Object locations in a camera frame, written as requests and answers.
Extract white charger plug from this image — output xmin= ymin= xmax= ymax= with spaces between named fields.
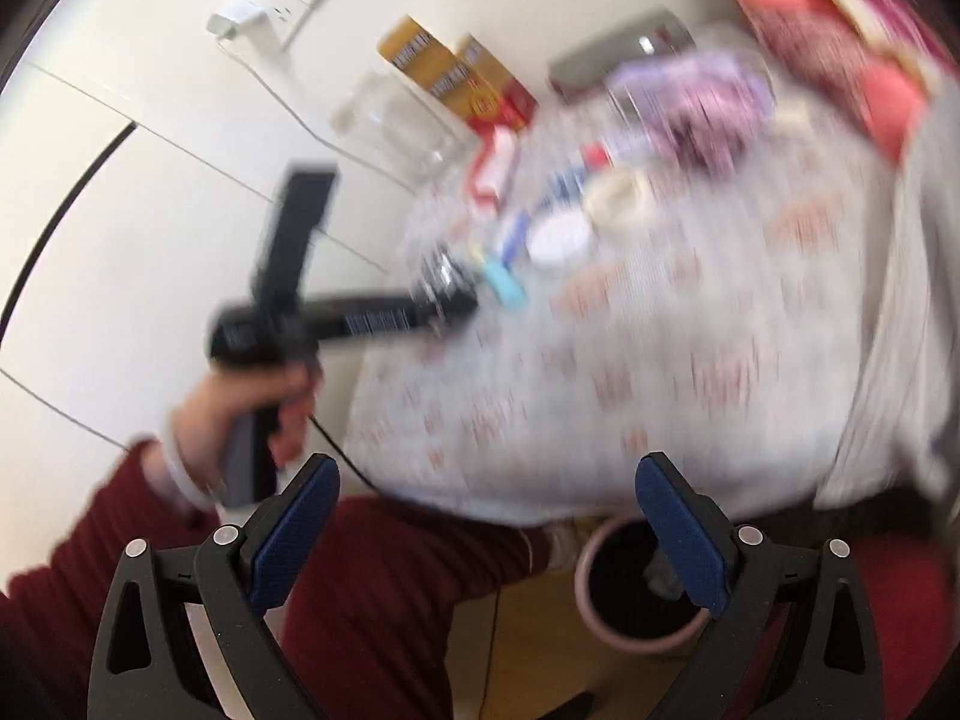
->
xmin=206 ymin=4 xmax=261 ymax=43

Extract person's left leg red trousers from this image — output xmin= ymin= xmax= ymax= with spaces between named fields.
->
xmin=274 ymin=499 xmax=560 ymax=720

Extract black cable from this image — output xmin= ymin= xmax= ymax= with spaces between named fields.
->
xmin=309 ymin=416 xmax=502 ymax=720

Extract purple lotion tube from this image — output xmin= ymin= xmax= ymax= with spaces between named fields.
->
xmin=606 ymin=49 xmax=779 ymax=167

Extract person's right leg red trousers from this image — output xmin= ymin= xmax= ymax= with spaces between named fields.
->
xmin=851 ymin=529 xmax=960 ymax=720

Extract white charger cable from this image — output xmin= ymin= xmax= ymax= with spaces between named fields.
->
xmin=221 ymin=34 xmax=410 ymax=192

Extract person's left hand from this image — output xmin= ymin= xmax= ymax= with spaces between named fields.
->
xmin=171 ymin=362 xmax=323 ymax=500

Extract white round lid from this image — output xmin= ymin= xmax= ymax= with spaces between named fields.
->
xmin=527 ymin=208 xmax=595 ymax=266

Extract yellow and red medicine box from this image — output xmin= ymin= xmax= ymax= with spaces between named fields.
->
xmin=448 ymin=34 xmax=539 ymax=130

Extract person's leg red trousers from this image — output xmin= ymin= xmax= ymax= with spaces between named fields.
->
xmin=274 ymin=499 xmax=560 ymax=720
xmin=851 ymin=529 xmax=960 ymax=720

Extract grey glasses case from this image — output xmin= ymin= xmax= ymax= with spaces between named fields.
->
xmin=547 ymin=9 xmax=696 ymax=104

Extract grey blanket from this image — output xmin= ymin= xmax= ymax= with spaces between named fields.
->
xmin=812 ymin=75 xmax=960 ymax=520

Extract pink trash bin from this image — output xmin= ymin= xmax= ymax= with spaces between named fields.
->
xmin=574 ymin=514 xmax=712 ymax=655

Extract teal plastic clip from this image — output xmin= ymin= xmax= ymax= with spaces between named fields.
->
xmin=478 ymin=253 xmax=527 ymax=310

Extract red white ointment tube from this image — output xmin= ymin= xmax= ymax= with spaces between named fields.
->
xmin=465 ymin=127 xmax=524 ymax=212

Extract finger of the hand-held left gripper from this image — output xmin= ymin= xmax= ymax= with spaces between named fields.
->
xmin=415 ymin=291 xmax=482 ymax=336
xmin=411 ymin=242 xmax=475 ymax=295

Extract blue and white wrapper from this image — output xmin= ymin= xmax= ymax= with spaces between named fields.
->
xmin=535 ymin=167 xmax=587 ymax=212

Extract white tape roll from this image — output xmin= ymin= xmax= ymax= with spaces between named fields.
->
xmin=582 ymin=167 xmax=662 ymax=231

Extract clear plastic cup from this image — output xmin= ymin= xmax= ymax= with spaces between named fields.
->
xmin=330 ymin=67 xmax=479 ymax=186

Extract blue tube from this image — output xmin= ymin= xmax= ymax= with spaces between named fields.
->
xmin=493 ymin=206 xmax=539 ymax=265

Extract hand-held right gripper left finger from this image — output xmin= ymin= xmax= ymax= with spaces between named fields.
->
xmin=88 ymin=453 xmax=342 ymax=720

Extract pink patterned quilt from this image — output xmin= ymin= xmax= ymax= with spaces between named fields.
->
xmin=716 ymin=0 xmax=960 ymax=160

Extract person's left forearm red sleeve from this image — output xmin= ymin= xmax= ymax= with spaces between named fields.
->
xmin=0 ymin=431 xmax=222 ymax=720

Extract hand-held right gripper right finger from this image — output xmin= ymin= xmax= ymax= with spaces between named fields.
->
xmin=634 ymin=451 xmax=886 ymax=720

